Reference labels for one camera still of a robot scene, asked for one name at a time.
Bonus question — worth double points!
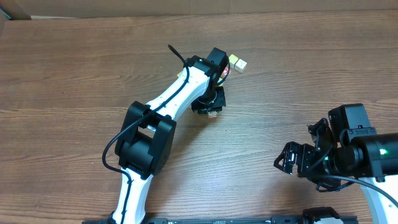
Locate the leaf picture wooden block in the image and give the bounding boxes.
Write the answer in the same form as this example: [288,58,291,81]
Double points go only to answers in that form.
[208,111,218,119]

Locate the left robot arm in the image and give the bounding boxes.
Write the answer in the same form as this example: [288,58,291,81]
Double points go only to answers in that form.
[102,48,230,223]

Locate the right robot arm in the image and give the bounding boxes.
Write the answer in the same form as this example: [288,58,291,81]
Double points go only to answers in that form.
[274,103,397,223]

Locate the yellow C block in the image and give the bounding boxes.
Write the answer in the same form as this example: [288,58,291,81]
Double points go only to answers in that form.
[216,78,224,86]

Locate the red O block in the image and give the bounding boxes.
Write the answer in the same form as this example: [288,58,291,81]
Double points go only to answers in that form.
[220,67,230,79]

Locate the plain wooden block far right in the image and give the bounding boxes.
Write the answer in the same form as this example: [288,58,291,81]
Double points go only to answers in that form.
[234,58,248,73]

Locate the yellow block far right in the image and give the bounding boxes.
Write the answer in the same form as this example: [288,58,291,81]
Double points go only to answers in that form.
[229,54,239,68]

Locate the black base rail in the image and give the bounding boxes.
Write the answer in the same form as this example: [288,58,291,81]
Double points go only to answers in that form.
[82,207,358,224]

